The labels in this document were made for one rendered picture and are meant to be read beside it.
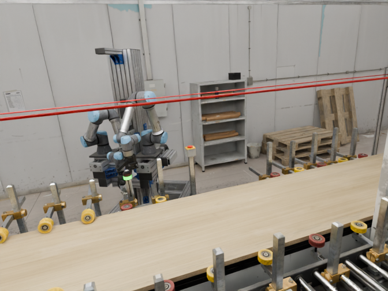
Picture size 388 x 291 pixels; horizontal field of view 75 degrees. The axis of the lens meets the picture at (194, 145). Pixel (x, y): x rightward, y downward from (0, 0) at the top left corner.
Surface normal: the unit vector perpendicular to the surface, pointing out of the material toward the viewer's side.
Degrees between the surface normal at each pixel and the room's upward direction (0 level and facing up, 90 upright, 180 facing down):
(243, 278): 90
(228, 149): 90
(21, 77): 90
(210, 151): 90
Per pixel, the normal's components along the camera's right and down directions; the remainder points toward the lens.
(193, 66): 0.31, 0.26
